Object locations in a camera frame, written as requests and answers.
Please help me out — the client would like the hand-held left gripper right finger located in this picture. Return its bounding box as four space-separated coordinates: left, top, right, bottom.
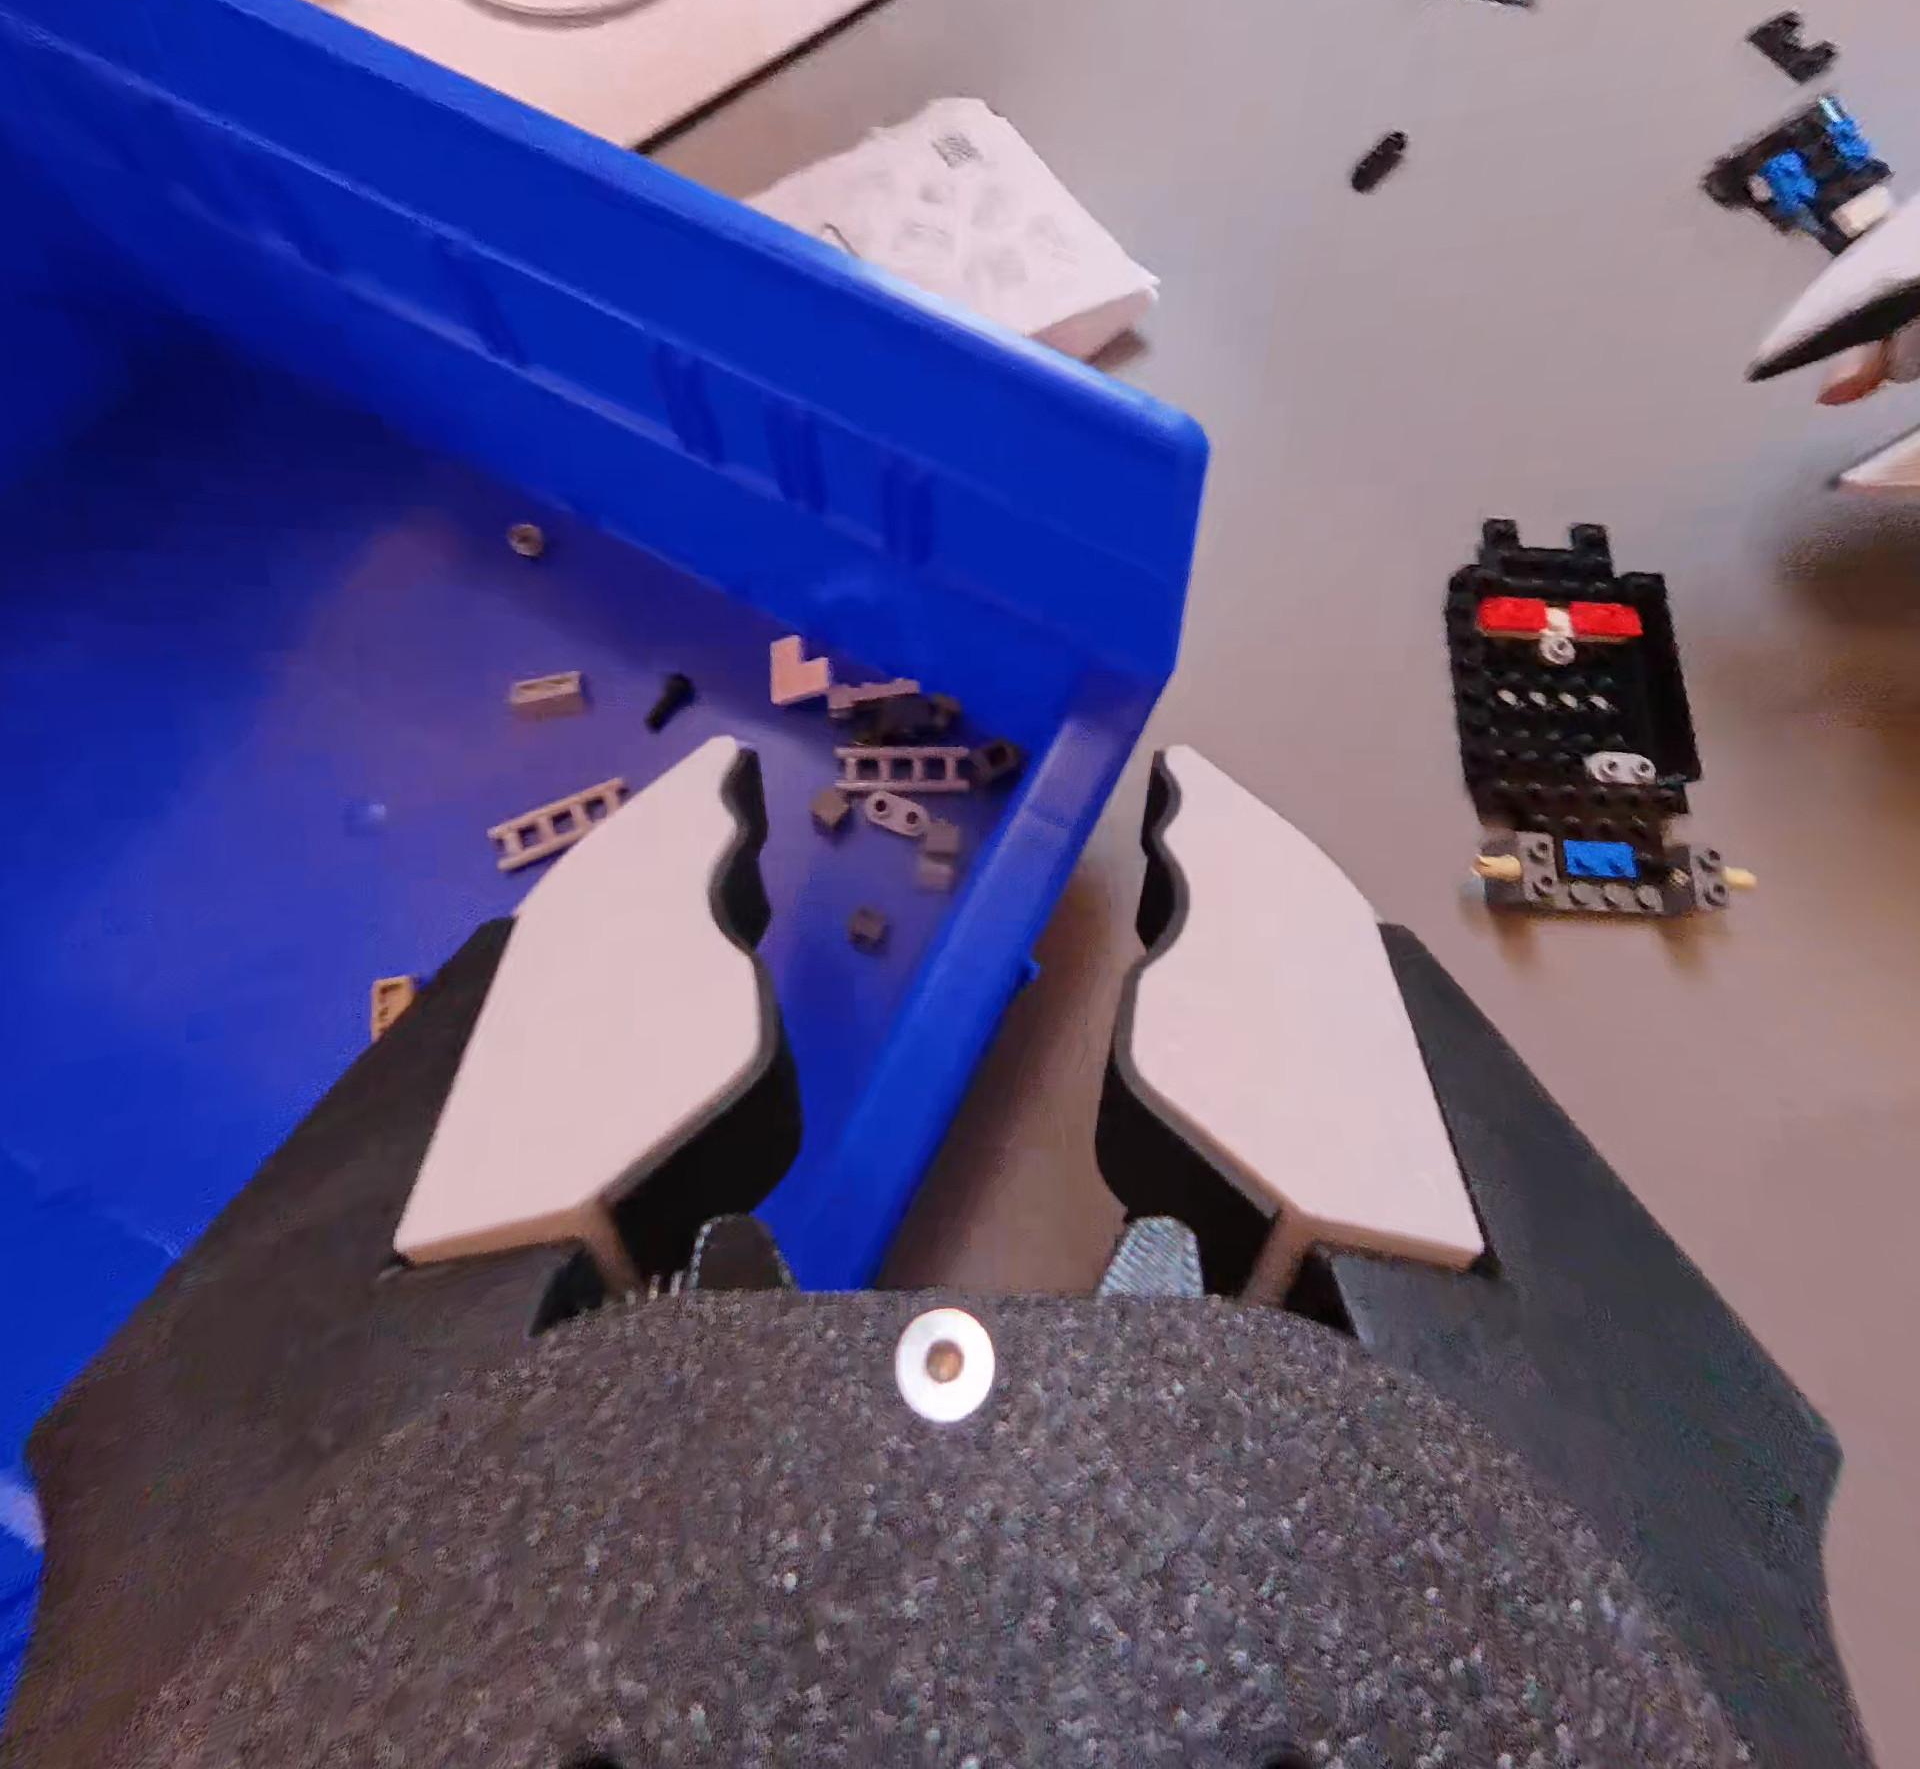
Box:
1100 744 1487 1310

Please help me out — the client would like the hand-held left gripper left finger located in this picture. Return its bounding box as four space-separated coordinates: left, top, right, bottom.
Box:
398 738 807 1290

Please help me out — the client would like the black lego car chassis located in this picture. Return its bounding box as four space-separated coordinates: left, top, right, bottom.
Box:
1444 516 1760 920

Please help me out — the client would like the blue plastic bin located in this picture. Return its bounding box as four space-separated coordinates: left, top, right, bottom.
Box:
0 0 1214 1620

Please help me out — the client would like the blue and black lego assembly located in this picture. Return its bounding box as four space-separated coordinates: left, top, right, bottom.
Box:
1703 97 1899 250

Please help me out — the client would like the heap of loose lego parts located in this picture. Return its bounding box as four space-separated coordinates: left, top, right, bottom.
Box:
371 516 1029 1042

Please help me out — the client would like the white printed paper bag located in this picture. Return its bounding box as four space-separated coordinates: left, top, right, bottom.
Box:
745 97 1162 361

